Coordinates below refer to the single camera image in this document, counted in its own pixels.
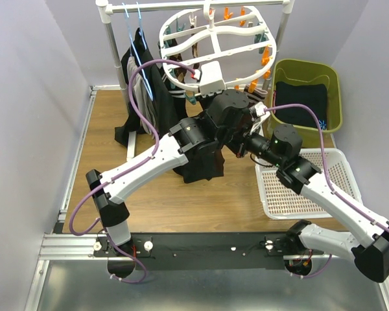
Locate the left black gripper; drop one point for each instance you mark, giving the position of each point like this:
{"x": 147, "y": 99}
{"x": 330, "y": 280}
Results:
{"x": 220, "y": 93}

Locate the white round clip hanger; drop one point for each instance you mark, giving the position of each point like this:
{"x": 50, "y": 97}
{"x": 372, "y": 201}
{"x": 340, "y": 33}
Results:
{"x": 250, "y": 24}

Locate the brown striped sock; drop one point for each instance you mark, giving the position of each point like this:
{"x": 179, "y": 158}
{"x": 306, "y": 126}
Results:
{"x": 255, "y": 93}

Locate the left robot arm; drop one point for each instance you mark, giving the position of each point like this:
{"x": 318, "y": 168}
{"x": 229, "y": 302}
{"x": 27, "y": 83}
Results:
{"x": 193, "y": 146}

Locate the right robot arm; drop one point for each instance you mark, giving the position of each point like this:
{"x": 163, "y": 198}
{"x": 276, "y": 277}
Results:
{"x": 366, "y": 240}

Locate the black hanging garment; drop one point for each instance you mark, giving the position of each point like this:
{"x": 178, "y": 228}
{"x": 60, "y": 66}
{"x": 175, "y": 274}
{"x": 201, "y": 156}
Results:
{"x": 162, "y": 107}

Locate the argyle brown sock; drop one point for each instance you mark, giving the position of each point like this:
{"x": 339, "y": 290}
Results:
{"x": 178, "y": 72}
{"x": 195, "y": 54}

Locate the green laundry bin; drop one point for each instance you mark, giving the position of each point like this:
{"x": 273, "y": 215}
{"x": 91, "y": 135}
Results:
{"x": 299, "y": 72}

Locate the black cloth in bin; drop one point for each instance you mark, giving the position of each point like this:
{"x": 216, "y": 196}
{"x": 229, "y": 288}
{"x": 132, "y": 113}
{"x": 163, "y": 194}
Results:
{"x": 312, "y": 96}

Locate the white clothes rack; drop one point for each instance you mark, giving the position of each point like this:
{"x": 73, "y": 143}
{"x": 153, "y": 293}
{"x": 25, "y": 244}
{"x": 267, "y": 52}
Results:
{"x": 106, "y": 10}

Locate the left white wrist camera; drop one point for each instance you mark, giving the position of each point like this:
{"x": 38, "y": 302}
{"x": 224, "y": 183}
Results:
{"x": 210, "y": 79}

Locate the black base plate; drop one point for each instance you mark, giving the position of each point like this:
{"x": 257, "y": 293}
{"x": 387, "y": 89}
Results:
{"x": 215, "y": 251}

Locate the aluminium frame rail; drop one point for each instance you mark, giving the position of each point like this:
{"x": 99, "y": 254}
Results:
{"x": 56, "y": 245}

